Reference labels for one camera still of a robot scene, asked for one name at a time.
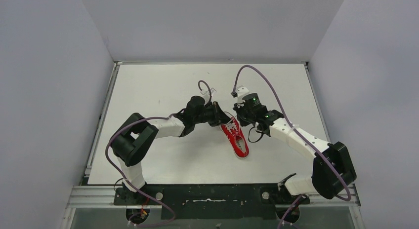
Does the white shoelace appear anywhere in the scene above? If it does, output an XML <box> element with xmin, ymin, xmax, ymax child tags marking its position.
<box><xmin>223</xmin><ymin>117</ymin><xmax>241</xmax><ymax>137</ymax></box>

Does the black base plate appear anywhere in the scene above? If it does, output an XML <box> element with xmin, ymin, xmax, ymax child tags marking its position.
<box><xmin>113</xmin><ymin>183</ymin><xmax>297</xmax><ymax>222</ymax></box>

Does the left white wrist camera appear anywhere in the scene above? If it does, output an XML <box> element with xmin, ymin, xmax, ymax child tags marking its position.
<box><xmin>201</xmin><ymin>87</ymin><xmax>216</xmax><ymax>99</ymax></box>

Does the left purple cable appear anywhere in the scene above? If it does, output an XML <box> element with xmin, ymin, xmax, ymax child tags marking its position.
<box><xmin>105</xmin><ymin>79</ymin><xmax>213</xmax><ymax>228</ymax></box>

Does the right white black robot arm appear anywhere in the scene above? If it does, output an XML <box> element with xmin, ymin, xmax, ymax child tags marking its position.
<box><xmin>231</xmin><ymin>89</ymin><xmax>357</xmax><ymax>203</ymax></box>

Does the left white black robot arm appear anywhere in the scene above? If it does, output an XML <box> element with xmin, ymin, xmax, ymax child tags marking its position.
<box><xmin>106</xmin><ymin>96</ymin><xmax>231</xmax><ymax>203</ymax></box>

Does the red sneaker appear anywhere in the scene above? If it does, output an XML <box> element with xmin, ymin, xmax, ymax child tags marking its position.
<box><xmin>221</xmin><ymin>125</ymin><xmax>250</xmax><ymax>158</ymax></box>

